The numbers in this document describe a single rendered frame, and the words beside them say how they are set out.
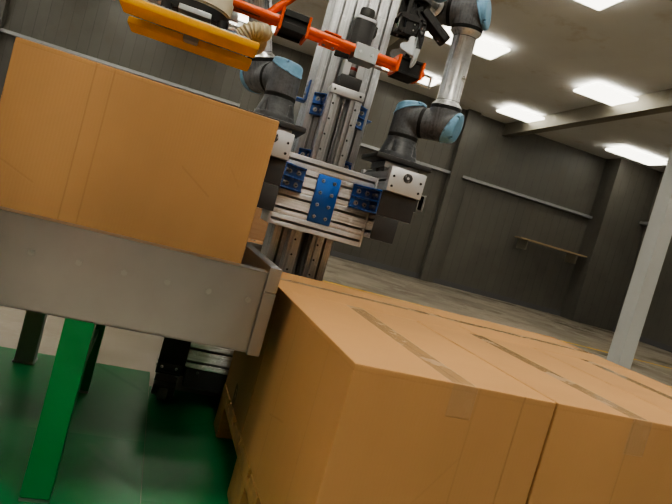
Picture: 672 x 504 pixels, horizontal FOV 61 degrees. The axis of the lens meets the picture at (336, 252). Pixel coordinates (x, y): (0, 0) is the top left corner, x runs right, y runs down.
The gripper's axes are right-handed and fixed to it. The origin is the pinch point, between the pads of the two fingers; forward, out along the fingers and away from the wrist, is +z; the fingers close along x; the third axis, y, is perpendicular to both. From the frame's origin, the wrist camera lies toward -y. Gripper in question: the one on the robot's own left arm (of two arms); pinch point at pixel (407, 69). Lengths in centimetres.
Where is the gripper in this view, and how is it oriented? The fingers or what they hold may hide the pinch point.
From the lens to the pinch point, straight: 176.7
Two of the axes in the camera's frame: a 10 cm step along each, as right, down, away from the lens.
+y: -9.3, -2.6, -2.5
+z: -2.8, 9.6, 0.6
